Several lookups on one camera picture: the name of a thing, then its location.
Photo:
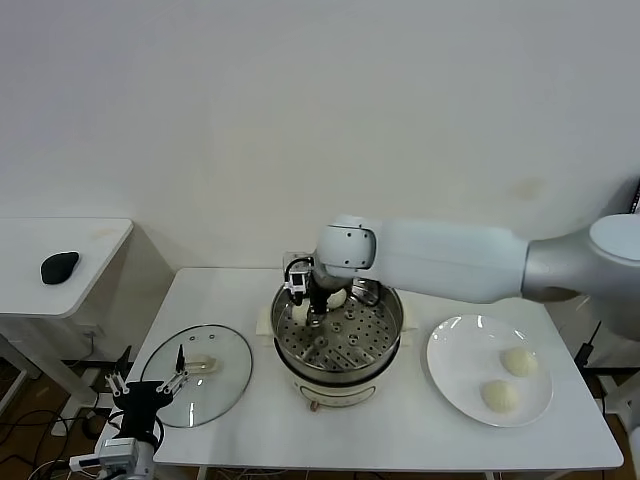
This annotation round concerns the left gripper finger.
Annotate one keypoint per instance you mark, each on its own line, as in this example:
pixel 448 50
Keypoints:
pixel 117 382
pixel 172 382

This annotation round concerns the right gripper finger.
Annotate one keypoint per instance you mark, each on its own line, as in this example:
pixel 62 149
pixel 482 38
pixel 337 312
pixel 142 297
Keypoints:
pixel 315 319

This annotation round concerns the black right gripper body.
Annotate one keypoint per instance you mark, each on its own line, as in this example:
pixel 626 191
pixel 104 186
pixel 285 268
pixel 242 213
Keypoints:
pixel 319 295

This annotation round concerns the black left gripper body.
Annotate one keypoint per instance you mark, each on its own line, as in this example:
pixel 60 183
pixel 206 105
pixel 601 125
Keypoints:
pixel 140 405

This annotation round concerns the white steamed baozi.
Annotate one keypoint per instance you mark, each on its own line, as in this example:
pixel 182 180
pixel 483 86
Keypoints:
pixel 299 315
pixel 520 361
pixel 499 397
pixel 336 300

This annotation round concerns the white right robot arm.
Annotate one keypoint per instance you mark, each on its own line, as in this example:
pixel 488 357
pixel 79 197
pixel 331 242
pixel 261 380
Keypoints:
pixel 450 260

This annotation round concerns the stainless steel steamer basket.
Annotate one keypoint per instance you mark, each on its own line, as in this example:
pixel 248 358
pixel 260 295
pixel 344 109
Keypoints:
pixel 380 325

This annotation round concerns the cream electric cooker pot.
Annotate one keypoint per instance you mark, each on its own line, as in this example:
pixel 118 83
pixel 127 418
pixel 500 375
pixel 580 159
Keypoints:
pixel 335 390

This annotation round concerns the white floor power strip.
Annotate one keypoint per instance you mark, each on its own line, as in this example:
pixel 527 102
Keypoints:
pixel 59 430

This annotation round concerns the white side table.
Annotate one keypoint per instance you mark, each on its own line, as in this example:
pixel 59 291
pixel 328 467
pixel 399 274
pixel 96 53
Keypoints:
pixel 60 280

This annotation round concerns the black computer mouse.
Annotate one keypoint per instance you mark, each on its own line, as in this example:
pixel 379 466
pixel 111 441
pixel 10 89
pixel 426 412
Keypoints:
pixel 59 268

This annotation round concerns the white round plate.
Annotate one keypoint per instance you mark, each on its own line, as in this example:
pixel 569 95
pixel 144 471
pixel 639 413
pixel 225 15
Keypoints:
pixel 465 350

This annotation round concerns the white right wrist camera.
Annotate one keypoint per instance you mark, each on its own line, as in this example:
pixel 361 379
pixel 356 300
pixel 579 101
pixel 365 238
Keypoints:
pixel 298 272

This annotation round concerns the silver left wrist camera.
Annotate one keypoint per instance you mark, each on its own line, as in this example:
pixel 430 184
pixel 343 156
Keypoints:
pixel 119 452

